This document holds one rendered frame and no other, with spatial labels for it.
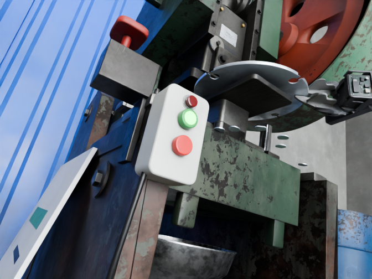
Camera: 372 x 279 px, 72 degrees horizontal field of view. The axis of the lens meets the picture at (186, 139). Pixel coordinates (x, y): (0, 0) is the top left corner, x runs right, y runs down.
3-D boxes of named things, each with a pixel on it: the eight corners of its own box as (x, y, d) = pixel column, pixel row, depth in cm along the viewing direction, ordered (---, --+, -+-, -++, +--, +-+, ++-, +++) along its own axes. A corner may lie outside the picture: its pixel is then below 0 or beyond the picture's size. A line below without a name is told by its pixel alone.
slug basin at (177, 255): (261, 303, 62) (265, 258, 65) (132, 295, 46) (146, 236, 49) (184, 270, 90) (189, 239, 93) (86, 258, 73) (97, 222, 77)
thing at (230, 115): (291, 149, 58) (294, 97, 62) (248, 127, 51) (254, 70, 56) (218, 161, 78) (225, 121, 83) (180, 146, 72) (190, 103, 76)
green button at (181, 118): (196, 130, 36) (200, 113, 37) (180, 123, 35) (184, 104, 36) (191, 132, 37) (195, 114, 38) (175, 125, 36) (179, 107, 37)
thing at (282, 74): (171, 92, 71) (172, 90, 71) (239, 127, 87) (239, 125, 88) (262, 44, 49) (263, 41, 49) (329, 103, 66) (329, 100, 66)
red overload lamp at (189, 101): (198, 111, 37) (201, 97, 38) (184, 104, 36) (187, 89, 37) (194, 113, 38) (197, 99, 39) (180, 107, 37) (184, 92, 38)
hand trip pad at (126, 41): (141, 63, 44) (152, 29, 47) (108, 46, 41) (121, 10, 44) (127, 78, 50) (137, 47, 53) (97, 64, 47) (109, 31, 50)
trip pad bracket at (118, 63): (135, 161, 41) (163, 61, 47) (73, 141, 36) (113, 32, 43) (122, 165, 46) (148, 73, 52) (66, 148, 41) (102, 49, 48)
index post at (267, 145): (270, 153, 78) (273, 124, 82) (264, 149, 77) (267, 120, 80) (263, 154, 81) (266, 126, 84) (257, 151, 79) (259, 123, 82)
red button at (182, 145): (191, 158, 35) (195, 138, 36) (173, 151, 33) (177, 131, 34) (186, 159, 36) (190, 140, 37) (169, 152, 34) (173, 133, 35)
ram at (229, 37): (247, 86, 80) (257, 13, 90) (211, 62, 73) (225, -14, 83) (212, 102, 94) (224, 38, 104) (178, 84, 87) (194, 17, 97)
